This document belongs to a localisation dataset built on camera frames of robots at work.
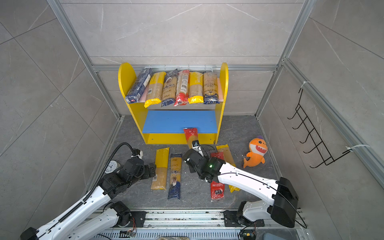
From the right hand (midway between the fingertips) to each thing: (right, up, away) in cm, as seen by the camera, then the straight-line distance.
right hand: (194, 158), depth 78 cm
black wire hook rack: (+56, +13, -10) cm, 58 cm away
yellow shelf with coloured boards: (-19, +18, +18) cm, 32 cm away
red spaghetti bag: (-2, +12, +6) cm, 14 cm away
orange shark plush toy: (+40, +4, +13) cm, 42 cm away
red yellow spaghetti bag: (+13, -17, +2) cm, 22 cm away
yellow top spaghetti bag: (-20, -13, +5) cm, 25 cm away
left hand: (-25, -3, 0) cm, 25 cm away
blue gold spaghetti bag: (-12, -9, +9) cm, 18 cm away
